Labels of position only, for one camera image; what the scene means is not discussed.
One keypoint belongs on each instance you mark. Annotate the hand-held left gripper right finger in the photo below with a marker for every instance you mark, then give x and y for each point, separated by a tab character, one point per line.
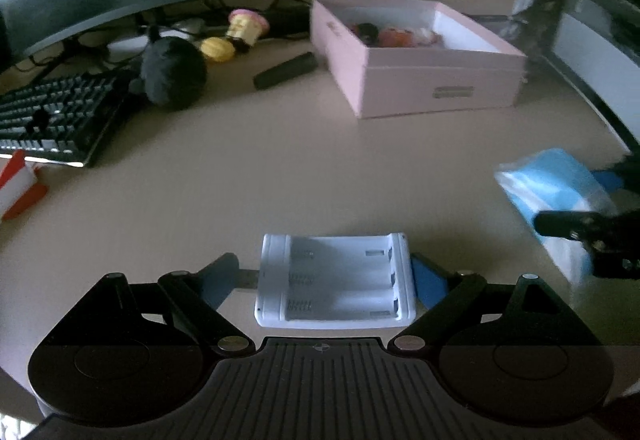
427	282

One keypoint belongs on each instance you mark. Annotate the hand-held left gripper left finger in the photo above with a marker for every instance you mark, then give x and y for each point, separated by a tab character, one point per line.
220	280

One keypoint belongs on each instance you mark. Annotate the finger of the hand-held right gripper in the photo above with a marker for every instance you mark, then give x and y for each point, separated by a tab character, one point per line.
565	224
612	179

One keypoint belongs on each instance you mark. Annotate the blue tissue packet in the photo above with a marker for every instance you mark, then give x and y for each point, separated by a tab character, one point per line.
550	180

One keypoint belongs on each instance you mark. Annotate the white battery charger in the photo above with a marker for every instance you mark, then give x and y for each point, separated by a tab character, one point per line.
330	280

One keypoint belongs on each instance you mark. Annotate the pink cardboard box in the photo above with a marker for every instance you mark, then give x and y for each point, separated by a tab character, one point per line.
400	80

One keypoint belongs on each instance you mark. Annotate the yellow corn toy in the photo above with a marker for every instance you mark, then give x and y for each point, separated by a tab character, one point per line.
217	50

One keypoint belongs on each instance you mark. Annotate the orange white toy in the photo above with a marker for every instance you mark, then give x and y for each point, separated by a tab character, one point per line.
395	36

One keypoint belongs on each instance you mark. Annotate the pink yellow toy figure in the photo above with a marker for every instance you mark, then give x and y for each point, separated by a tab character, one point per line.
245	27

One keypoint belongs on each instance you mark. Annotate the wooden desktop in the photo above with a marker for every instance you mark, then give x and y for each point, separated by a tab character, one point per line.
300	170

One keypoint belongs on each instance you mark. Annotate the dark framed display screen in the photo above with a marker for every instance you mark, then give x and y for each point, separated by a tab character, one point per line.
600	35

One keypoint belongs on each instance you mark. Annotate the black cat plush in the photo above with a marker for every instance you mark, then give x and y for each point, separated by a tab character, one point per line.
172	72

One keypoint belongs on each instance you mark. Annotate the black rectangular bar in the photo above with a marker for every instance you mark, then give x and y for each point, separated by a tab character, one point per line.
285	71

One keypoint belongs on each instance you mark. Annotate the red white rocket toy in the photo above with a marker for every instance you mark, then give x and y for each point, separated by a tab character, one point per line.
17	190

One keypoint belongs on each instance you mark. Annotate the black keyboard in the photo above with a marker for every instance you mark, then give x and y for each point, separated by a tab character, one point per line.
60	115

